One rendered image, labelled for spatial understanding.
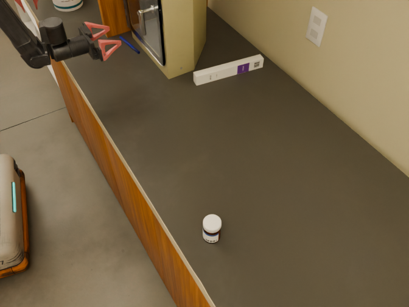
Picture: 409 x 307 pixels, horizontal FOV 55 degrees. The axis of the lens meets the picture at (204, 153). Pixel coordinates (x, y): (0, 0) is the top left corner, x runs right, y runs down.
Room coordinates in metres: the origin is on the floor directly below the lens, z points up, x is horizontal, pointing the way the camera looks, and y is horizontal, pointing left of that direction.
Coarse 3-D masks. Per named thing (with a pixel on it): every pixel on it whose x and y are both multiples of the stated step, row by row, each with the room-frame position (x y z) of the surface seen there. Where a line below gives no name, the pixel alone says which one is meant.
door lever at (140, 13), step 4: (152, 8) 1.18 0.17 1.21; (140, 12) 1.16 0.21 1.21; (144, 12) 1.17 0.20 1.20; (148, 12) 1.18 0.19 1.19; (152, 12) 1.19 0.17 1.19; (140, 16) 1.16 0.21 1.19; (140, 20) 1.16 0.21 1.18; (144, 20) 1.17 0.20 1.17; (140, 24) 1.16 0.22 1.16; (144, 24) 1.16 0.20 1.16; (140, 28) 1.17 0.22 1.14; (144, 28) 1.16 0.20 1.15; (144, 32) 1.16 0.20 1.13
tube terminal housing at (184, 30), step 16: (160, 0) 1.16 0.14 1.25; (176, 0) 1.18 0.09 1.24; (192, 0) 1.21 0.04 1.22; (176, 16) 1.18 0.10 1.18; (192, 16) 1.21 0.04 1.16; (176, 32) 1.17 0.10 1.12; (192, 32) 1.21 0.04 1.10; (144, 48) 1.32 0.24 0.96; (176, 48) 1.17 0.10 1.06; (192, 48) 1.21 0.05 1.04; (176, 64) 1.17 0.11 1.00; (192, 64) 1.21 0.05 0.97
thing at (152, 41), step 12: (132, 0) 1.34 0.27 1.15; (144, 0) 1.24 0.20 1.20; (156, 0) 1.16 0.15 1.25; (132, 12) 1.36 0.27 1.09; (156, 12) 1.16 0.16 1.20; (132, 24) 1.37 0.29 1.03; (156, 24) 1.17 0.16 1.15; (144, 36) 1.28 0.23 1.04; (156, 36) 1.18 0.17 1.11; (156, 48) 1.19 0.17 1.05
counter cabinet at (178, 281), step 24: (72, 96) 1.50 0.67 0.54; (72, 120) 1.86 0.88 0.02; (96, 120) 1.13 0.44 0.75; (96, 144) 1.28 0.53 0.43; (120, 168) 0.96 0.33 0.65; (120, 192) 1.07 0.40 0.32; (144, 216) 0.79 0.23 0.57; (144, 240) 0.86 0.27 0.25; (168, 240) 0.61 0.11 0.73; (168, 264) 0.63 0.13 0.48; (168, 288) 0.67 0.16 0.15; (192, 288) 0.48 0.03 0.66
